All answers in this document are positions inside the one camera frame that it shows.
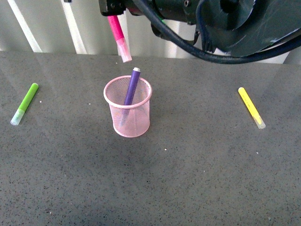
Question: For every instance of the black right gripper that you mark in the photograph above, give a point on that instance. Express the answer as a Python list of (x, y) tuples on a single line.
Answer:
[(237, 27)]

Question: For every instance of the pink highlighter pen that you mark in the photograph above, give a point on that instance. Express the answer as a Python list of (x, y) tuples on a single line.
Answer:
[(120, 40)]

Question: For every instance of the purple highlighter pen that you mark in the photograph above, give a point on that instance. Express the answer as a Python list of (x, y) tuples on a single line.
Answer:
[(130, 93)]

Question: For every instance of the pink mesh pen cup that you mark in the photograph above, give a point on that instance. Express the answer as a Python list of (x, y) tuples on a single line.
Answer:
[(129, 120)]

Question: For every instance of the yellow highlighter pen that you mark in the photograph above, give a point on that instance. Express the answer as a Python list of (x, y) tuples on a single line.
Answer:
[(251, 108)]

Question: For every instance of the white pleated curtain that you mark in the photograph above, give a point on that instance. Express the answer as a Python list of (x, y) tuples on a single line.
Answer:
[(82, 27)]

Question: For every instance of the green highlighter pen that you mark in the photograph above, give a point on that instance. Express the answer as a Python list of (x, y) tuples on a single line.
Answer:
[(24, 104)]

